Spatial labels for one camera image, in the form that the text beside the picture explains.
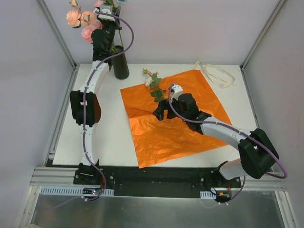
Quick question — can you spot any pink and blue flower bouquet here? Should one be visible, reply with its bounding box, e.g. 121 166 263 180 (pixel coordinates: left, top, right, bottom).
112 0 128 47

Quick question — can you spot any small pink rose stem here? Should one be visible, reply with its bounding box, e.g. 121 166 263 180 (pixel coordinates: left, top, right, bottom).
81 19 103 44

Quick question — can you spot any white and pink flower stem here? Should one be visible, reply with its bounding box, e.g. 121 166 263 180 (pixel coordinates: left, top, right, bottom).
142 68 166 102

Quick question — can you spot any dark orange tissue paper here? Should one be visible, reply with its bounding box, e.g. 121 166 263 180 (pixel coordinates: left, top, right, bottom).
121 70 231 168

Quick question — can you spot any cream lace ribbon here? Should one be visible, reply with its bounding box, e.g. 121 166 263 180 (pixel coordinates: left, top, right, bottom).
194 60 236 89

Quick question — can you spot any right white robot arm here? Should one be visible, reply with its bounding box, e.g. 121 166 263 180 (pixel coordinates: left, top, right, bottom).
153 84 279 188

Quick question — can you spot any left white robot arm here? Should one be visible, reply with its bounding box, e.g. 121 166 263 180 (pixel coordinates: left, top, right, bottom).
69 0 121 167

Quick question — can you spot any black conical vase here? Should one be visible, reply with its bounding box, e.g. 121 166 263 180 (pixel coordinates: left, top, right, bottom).
111 45 129 80

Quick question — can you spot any left aluminium frame post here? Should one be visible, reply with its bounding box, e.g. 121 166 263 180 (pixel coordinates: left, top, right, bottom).
36 0 76 69

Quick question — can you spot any aluminium frame post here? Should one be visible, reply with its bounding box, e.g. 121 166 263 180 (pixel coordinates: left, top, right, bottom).
36 0 76 69
240 0 287 72

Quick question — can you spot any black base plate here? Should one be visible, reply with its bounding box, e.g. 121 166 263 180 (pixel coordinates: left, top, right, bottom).
73 164 241 199

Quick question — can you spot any right white cable duct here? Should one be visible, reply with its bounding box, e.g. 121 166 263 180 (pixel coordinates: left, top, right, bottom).
200 191 217 200

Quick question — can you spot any white cable duct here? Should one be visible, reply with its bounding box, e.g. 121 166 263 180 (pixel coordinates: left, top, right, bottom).
200 191 217 200
40 186 114 197

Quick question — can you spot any front aluminium rail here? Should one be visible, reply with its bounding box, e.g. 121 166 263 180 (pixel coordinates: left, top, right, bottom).
30 167 287 191

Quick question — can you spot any left white cable duct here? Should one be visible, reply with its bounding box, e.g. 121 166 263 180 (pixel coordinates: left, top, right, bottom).
40 186 114 197

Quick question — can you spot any right aluminium frame post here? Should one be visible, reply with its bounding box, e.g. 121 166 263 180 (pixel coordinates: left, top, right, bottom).
240 0 287 72

